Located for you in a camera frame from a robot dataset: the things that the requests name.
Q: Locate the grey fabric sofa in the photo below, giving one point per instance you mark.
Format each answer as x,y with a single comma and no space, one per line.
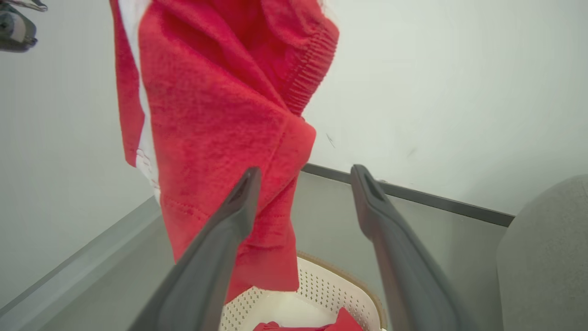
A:
546,262

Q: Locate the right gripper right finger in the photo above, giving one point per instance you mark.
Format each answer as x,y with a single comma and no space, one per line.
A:
409,276

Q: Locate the black baseboard strip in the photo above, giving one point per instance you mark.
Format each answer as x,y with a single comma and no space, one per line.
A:
436,198

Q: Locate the cream perforated laundry basket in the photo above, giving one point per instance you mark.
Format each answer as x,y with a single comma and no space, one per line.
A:
321,285

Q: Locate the red and white jersey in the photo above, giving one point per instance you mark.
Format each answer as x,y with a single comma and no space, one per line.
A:
342,322

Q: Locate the red shorts with white stripe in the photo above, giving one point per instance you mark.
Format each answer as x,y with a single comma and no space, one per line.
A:
206,115

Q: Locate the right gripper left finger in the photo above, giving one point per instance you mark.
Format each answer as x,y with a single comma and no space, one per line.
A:
206,271

